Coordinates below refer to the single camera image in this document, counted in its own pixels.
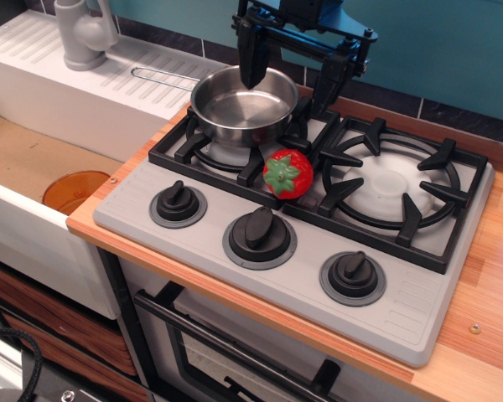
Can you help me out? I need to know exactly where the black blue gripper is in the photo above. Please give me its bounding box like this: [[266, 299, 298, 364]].
[[232, 1, 378, 116]]

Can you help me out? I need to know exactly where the red plastic toy strawberry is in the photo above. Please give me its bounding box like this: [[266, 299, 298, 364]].
[[262, 149, 314, 199]]

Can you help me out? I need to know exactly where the black middle stove knob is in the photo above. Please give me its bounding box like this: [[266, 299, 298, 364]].
[[222, 207, 298, 271]]

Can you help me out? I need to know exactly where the black stove knob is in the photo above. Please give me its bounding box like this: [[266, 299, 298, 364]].
[[222, 207, 298, 271], [319, 250, 386, 307], [149, 180, 208, 229]]

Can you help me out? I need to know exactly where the black left stove knob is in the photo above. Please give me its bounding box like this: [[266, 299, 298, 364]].
[[149, 180, 208, 229]]

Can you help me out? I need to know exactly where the black right stove knob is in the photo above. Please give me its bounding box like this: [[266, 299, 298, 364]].
[[319, 250, 386, 307]]

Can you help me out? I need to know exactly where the grey toy stove top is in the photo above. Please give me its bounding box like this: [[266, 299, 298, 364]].
[[92, 104, 496, 369]]

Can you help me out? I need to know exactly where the small steel saucepan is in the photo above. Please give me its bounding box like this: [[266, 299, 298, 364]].
[[131, 65, 299, 148]]

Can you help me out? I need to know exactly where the black left burner grate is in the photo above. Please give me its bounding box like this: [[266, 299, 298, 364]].
[[148, 97, 341, 209]]

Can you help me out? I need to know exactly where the black burner grate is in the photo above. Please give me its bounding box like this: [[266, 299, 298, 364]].
[[148, 97, 341, 209], [283, 116, 494, 274]]

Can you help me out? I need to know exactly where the black right burner grate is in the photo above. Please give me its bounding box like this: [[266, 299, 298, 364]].
[[283, 116, 494, 274]]

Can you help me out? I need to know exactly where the grey toy faucet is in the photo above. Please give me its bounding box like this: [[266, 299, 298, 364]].
[[54, 0, 118, 71]]

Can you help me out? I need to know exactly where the white toy sink unit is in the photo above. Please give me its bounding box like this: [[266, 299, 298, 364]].
[[0, 11, 220, 319]]

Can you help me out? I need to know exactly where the toy oven door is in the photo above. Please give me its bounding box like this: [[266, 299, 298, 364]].
[[133, 282, 418, 401]]

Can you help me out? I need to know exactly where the wood grain drawer front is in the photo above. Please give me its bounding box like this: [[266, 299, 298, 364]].
[[0, 262, 149, 401]]

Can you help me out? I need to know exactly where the black braided cable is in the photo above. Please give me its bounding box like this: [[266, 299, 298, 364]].
[[0, 327, 43, 402]]

